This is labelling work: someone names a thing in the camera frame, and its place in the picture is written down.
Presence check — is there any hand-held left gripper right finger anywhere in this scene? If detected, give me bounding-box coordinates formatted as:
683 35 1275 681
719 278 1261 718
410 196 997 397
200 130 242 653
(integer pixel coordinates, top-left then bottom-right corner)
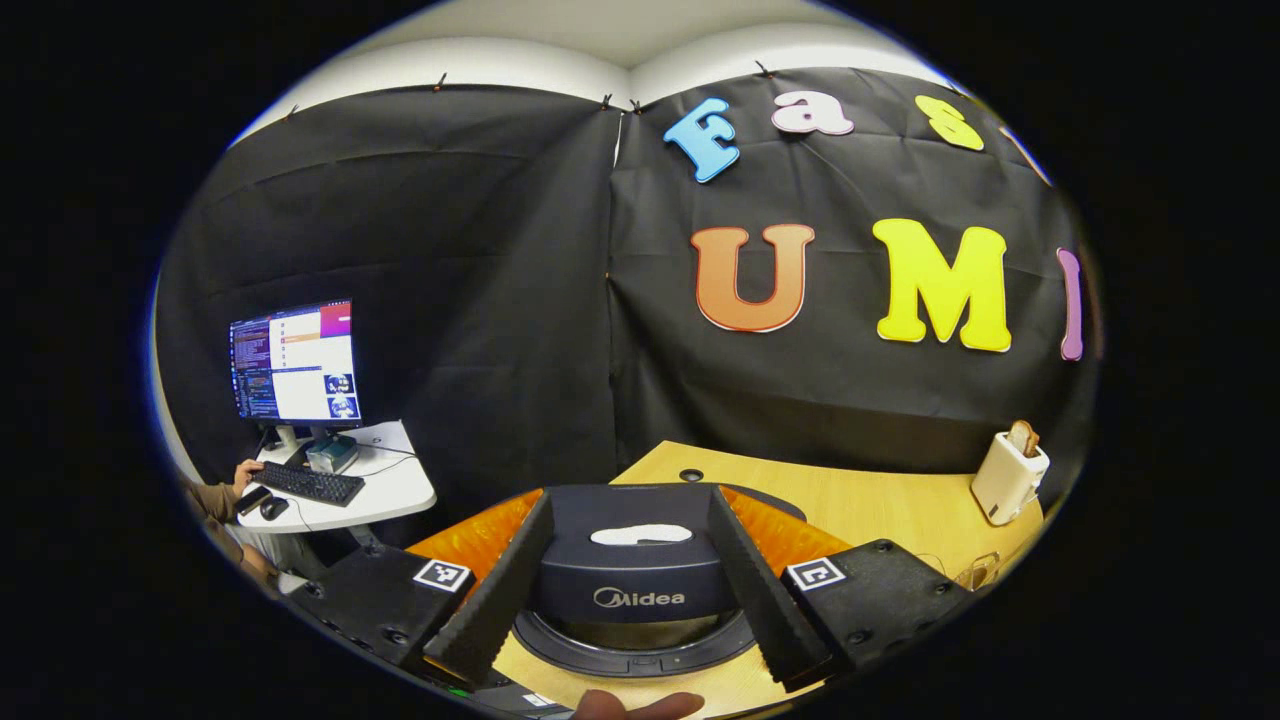
708 487 971 693

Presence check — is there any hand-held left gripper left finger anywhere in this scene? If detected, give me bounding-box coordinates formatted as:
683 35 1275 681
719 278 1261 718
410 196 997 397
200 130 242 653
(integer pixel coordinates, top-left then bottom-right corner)
290 490 556 686

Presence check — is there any black silver rice cooker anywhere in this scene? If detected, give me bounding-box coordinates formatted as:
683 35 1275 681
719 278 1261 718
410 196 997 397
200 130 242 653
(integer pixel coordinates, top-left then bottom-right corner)
512 483 809 679

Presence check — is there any clear plastic rice container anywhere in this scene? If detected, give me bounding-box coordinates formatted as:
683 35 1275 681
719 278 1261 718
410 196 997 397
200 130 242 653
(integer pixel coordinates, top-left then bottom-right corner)
915 550 1001 593

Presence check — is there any white side table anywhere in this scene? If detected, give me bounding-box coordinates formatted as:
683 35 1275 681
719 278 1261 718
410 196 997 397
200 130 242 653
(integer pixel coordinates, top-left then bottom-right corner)
235 420 438 551

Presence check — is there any black keyboard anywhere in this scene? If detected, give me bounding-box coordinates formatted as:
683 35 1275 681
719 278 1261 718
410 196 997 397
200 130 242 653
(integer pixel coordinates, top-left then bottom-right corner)
250 460 366 508

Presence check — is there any small teal box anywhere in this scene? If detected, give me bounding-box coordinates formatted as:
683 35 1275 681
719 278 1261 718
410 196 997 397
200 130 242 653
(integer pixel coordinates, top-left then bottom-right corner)
305 433 359 475

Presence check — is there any white toaster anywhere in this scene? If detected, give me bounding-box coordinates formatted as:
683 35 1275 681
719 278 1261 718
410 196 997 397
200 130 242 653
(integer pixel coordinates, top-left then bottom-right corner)
970 432 1051 528

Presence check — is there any black backdrop cloth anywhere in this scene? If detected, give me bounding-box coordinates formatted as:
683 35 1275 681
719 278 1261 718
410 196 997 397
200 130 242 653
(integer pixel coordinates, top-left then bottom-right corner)
155 65 1101 526

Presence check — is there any computer monitor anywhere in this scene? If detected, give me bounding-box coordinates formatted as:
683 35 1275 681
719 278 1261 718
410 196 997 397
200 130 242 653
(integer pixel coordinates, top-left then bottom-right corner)
228 298 363 429

